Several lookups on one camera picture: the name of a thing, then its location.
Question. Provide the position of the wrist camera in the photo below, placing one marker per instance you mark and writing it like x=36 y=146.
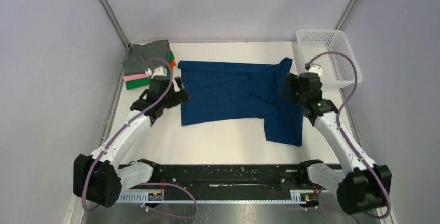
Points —
x=155 y=72
x=314 y=68

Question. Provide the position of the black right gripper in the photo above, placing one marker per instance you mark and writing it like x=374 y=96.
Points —
x=292 y=81

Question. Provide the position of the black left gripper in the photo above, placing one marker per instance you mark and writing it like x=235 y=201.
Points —
x=179 y=97

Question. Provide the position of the grey folded t-shirt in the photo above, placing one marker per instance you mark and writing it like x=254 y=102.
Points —
x=138 y=58

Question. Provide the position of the blue t-shirt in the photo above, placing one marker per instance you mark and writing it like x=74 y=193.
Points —
x=223 y=91

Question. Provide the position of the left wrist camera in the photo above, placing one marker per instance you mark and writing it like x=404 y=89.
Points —
x=155 y=72

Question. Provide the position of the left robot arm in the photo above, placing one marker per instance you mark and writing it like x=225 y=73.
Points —
x=99 y=177

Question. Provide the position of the green folded t-shirt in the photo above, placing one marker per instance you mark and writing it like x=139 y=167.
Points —
x=137 y=83

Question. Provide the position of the orange folded t-shirt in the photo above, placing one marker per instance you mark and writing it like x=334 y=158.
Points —
x=171 y=58

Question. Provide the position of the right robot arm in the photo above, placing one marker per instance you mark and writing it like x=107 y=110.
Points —
x=361 y=185

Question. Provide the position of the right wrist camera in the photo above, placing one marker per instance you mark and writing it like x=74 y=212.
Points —
x=314 y=68

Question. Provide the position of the pink folded t-shirt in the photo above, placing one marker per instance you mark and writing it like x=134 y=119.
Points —
x=135 y=77

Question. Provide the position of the white perforated plastic basket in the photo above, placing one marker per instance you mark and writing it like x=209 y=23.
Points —
x=337 y=70

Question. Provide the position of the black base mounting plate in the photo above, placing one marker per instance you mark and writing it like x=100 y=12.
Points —
x=218 y=184

